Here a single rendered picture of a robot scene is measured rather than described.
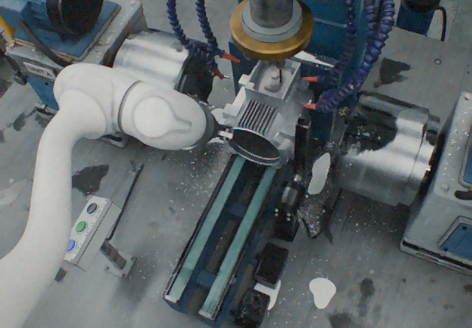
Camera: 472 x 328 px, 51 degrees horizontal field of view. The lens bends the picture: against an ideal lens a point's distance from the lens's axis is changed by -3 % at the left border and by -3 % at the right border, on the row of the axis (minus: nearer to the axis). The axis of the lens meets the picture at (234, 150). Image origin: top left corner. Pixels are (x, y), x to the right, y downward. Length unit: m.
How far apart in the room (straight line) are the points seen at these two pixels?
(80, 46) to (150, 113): 0.59
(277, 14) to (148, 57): 0.41
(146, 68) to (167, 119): 0.50
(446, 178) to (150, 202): 0.82
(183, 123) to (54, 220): 0.27
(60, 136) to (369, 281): 0.89
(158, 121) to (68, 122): 0.16
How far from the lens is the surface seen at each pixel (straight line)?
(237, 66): 1.40
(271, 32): 1.05
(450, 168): 1.15
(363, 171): 1.18
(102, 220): 1.22
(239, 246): 1.28
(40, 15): 1.36
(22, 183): 1.68
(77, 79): 0.94
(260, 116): 1.23
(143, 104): 0.84
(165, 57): 1.30
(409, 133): 1.17
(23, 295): 0.66
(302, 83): 1.30
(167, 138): 0.84
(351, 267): 1.40
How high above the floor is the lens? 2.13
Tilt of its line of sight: 60 degrees down
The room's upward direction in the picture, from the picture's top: 9 degrees counter-clockwise
